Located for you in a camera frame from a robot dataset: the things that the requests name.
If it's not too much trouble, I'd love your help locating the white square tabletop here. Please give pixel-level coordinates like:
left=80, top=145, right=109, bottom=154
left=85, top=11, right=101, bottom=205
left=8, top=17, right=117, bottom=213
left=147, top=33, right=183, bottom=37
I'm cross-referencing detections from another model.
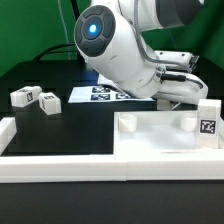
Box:
left=114, top=110, right=224, bottom=159

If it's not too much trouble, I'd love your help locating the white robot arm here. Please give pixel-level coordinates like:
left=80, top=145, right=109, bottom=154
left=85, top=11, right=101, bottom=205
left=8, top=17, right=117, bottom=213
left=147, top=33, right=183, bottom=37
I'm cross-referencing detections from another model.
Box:
left=74, top=0, right=208, bottom=104

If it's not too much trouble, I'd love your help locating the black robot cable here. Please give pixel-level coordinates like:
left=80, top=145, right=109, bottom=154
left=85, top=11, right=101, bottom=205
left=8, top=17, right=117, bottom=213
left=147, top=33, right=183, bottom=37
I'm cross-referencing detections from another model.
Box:
left=33, top=0, right=81, bottom=62

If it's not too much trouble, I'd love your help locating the white L-shaped obstacle fence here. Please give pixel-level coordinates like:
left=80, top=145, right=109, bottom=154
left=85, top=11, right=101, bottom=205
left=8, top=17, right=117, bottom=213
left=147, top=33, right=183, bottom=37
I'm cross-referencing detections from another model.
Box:
left=0, top=116, right=224, bottom=184

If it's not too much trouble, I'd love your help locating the white sheet with fiducial tags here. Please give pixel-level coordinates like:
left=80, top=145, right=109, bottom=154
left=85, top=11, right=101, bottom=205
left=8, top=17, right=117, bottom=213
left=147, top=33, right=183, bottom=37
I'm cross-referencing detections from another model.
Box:
left=67, top=85, right=155, bottom=104

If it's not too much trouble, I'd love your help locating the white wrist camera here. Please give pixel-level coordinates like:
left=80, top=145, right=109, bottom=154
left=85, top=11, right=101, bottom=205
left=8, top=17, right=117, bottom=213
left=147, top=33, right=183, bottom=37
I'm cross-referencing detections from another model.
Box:
left=156, top=50, right=199, bottom=73

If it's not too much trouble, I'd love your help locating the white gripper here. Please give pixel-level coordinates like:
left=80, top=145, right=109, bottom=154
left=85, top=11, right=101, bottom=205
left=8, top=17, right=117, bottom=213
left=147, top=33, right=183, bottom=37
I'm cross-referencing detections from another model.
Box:
left=154, top=71, right=208, bottom=105

